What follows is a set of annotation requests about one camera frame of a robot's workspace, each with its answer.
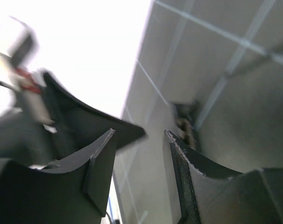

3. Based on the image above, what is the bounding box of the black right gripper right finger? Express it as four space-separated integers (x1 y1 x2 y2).
164 130 283 224

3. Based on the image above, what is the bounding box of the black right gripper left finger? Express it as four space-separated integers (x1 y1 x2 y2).
0 129 116 224

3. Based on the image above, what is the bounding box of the black grid cutting mat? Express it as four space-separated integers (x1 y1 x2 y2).
113 0 283 224

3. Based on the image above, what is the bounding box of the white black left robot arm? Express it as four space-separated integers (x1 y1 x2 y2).
0 17 146 164

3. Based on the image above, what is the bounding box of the black network switch box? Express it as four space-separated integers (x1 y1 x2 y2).
171 101 201 152

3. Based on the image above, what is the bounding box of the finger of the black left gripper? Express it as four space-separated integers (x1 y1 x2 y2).
42 71 146 159

